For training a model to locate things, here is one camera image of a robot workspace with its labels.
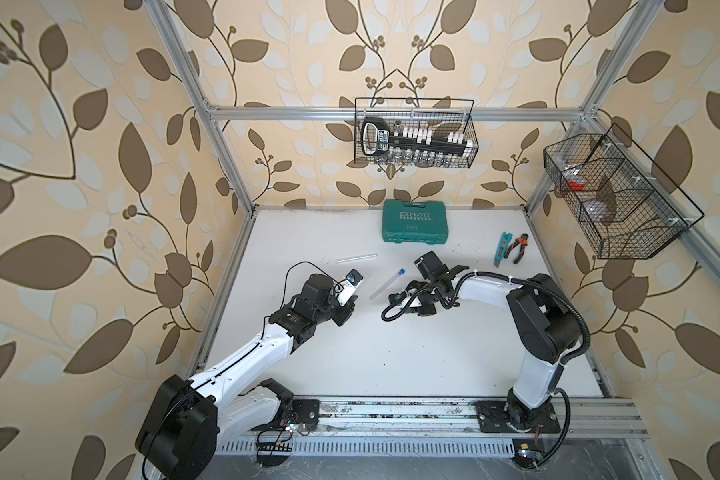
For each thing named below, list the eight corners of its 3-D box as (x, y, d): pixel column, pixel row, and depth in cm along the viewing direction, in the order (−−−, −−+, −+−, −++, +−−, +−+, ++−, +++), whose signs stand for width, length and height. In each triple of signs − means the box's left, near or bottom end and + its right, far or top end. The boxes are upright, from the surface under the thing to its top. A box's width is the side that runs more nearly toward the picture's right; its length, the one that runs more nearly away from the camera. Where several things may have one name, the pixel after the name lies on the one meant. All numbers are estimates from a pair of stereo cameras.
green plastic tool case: (382, 244, 111) (383, 236, 107) (381, 206, 124) (382, 197, 120) (449, 244, 111) (452, 236, 107) (441, 206, 124) (443, 197, 120)
